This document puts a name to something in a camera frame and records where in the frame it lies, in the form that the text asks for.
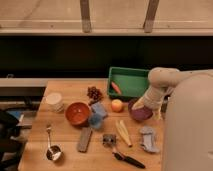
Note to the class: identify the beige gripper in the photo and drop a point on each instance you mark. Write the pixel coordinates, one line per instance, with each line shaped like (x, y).
(152, 99)

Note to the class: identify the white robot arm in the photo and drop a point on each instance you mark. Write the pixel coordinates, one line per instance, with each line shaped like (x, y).
(188, 131)

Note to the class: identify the purple bowl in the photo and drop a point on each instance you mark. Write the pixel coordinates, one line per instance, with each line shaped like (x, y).
(140, 114)

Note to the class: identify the red bowl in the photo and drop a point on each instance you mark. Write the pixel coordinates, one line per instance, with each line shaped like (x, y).
(77, 114)

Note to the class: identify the green plastic bin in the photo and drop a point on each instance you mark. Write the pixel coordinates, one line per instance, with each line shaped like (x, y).
(132, 82)

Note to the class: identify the peach apple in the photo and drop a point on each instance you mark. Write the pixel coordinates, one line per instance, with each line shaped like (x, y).
(117, 105)

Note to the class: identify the orange carrot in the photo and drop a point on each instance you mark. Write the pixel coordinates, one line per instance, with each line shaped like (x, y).
(116, 88)

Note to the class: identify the blue sponge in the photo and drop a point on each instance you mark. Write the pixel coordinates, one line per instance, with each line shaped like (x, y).
(98, 115)

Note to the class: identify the dark red grapes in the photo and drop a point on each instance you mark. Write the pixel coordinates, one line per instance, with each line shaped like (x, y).
(94, 94)

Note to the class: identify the grey rectangular block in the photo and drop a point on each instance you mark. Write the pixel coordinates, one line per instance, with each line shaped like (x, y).
(84, 139)

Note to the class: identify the white stacked cup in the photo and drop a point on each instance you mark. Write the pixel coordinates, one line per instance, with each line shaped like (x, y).
(54, 101)

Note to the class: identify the metal measuring cup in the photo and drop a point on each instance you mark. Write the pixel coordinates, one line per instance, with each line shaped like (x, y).
(53, 152)

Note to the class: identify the black object at left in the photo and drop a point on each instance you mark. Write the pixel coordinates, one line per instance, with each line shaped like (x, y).
(7, 144)

